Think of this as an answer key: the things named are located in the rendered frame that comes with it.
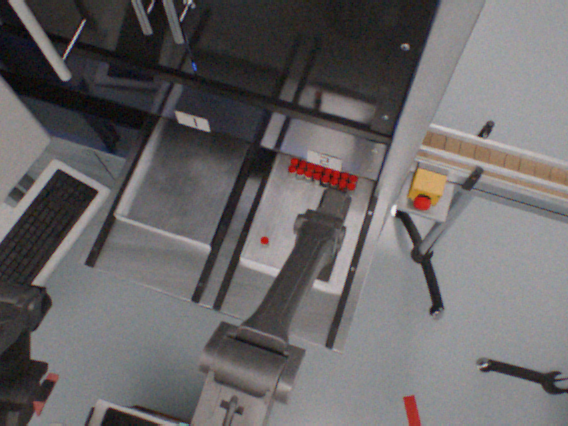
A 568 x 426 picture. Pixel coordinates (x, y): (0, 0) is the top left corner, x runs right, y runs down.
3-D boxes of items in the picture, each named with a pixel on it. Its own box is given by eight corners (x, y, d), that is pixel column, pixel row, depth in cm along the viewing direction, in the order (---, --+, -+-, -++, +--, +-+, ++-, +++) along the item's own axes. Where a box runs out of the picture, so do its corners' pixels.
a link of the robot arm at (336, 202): (292, 227, 97) (340, 242, 96) (313, 168, 101) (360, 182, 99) (295, 247, 108) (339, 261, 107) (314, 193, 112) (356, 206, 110)
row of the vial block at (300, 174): (289, 171, 151) (289, 164, 147) (355, 190, 149) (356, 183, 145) (286, 178, 151) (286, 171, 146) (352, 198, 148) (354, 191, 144)
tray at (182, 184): (168, 109, 159) (165, 102, 155) (256, 135, 155) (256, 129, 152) (117, 218, 148) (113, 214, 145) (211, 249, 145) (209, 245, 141)
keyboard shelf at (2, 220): (35, 148, 167) (31, 143, 164) (113, 191, 162) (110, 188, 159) (-70, 279, 154) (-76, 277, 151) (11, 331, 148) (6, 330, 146)
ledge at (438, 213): (408, 162, 154) (409, 159, 152) (455, 176, 152) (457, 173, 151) (394, 208, 149) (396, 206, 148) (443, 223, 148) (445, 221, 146)
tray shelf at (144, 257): (153, 108, 161) (152, 104, 159) (395, 180, 152) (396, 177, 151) (78, 264, 146) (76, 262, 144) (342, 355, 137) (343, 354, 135)
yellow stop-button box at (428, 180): (413, 173, 142) (419, 160, 135) (442, 181, 141) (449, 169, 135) (405, 199, 140) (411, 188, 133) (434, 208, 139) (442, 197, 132)
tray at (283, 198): (283, 144, 154) (282, 138, 151) (376, 171, 151) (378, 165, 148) (241, 260, 143) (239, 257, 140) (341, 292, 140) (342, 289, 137)
